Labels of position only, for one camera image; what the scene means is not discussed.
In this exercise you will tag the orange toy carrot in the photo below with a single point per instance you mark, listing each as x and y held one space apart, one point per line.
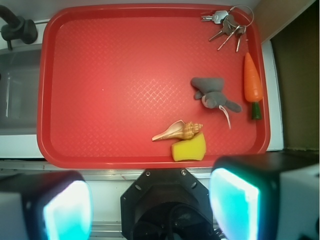
253 91

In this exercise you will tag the bunch of silver keys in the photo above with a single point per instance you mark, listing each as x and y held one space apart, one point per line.
229 26

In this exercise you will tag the steel sink basin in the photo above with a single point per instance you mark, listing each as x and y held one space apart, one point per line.
19 84

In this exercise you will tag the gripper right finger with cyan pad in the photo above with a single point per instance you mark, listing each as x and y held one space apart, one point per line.
270 196

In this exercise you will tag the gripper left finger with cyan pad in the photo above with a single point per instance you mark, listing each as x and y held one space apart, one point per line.
45 206

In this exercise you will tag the yellow cheese wedge toy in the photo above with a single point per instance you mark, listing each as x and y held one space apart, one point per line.
190 150

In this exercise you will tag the gray plush animal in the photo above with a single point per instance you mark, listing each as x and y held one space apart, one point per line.
210 91

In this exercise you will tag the tan spiral seashell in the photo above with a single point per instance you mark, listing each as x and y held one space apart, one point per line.
179 130

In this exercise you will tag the red plastic tray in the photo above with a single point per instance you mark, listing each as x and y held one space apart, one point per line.
114 76

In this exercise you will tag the black faucet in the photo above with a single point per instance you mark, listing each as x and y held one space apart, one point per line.
17 28

